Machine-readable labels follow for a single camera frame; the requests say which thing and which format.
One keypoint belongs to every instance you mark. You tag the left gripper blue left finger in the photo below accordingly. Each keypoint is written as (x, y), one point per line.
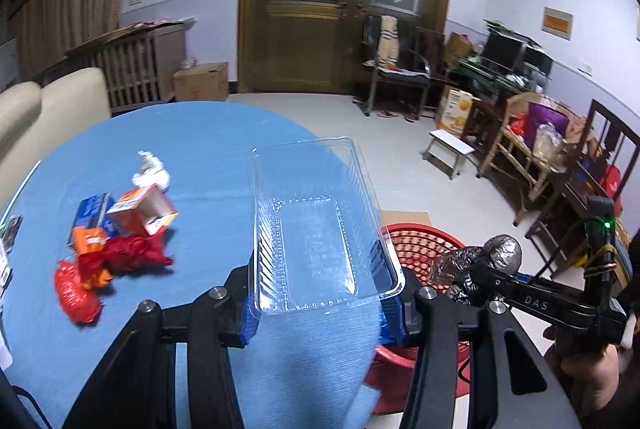
(249, 315)

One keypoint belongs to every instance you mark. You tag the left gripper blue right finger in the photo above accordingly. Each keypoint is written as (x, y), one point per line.
(399, 318)

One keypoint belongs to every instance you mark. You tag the clear plastic tray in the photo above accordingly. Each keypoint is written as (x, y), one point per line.
(319, 242)

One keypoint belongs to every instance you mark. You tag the silver foil wrapper ball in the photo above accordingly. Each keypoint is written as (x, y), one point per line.
(454, 271)

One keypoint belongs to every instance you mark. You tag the red mesh net bag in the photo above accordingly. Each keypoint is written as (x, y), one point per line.
(124, 254)

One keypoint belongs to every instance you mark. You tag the red white medicine box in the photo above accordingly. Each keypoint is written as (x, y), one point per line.
(144, 211)

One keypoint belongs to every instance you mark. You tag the red plastic bag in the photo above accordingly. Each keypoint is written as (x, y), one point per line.
(81, 305)

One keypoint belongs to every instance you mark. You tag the white tissue ball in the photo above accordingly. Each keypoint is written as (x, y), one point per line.
(151, 172)

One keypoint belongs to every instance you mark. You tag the orange wrapper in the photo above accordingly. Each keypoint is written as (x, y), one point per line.
(88, 244)

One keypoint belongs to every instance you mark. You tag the blue carton box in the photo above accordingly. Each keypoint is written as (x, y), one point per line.
(92, 213)

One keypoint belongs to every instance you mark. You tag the person's right hand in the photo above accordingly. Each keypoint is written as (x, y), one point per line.
(603, 387)

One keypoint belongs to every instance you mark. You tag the small white stool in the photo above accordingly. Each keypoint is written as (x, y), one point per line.
(448, 150)

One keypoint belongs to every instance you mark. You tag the wooden armchair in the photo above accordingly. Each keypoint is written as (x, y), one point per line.
(534, 138)

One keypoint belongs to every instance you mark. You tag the orange printed carton box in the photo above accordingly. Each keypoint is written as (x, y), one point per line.
(454, 110)

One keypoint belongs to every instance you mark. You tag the wooden slatted crib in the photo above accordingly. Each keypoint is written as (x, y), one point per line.
(138, 62)

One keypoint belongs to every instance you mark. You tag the black metal chair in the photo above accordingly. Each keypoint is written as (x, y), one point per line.
(400, 53)

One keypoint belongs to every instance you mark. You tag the beige leather sofa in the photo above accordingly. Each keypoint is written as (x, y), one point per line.
(35, 121)

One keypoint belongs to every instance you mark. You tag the cardboard box by wall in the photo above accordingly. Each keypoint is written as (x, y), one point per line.
(202, 82)

